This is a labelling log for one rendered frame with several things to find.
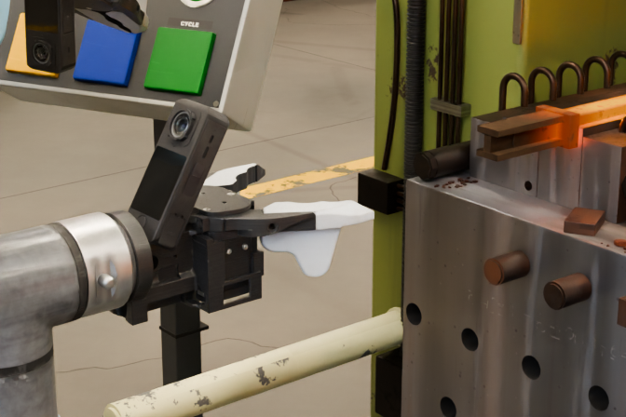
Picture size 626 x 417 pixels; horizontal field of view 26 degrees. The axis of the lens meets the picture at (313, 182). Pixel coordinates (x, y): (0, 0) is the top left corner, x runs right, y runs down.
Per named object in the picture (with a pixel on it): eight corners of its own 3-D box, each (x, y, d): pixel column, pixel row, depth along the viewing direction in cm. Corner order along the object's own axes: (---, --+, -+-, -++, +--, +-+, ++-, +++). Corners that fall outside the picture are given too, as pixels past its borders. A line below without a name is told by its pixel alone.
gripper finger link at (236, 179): (233, 218, 123) (197, 252, 114) (231, 155, 121) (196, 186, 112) (265, 221, 122) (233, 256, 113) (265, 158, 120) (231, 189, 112)
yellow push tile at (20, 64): (54, 75, 162) (69, 16, 164) (3, 70, 165) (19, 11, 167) (62, 80, 164) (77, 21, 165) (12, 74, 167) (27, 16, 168)
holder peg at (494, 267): (501, 289, 130) (503, 262, 129) (482, 281, 132) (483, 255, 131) (530, 279, 132) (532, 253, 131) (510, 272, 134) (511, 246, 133)
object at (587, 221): (594, 236, 127) (595, 224, 126) (563, 232, 128) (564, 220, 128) (605, 221, 131) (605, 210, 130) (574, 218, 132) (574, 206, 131)
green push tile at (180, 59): (197, 93, 154) (212, 31, 155) (141, 86, 157) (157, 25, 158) (204, 98, 155) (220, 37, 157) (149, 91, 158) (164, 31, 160)
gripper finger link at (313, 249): (373, 267, 111) (260, 269, 111) (374, 198, 109) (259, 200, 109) (375, 281, 108) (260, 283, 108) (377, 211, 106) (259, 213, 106)
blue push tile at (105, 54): (123, 84, 158) (139, 23, 159) (71, 78, 161) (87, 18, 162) (131, 89, 160) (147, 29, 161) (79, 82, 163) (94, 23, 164)
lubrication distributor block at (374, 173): (387, 215, 175) (387, 182, 173) (357, 204, 179) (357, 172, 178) (404, 210, 176) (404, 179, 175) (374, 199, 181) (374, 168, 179)
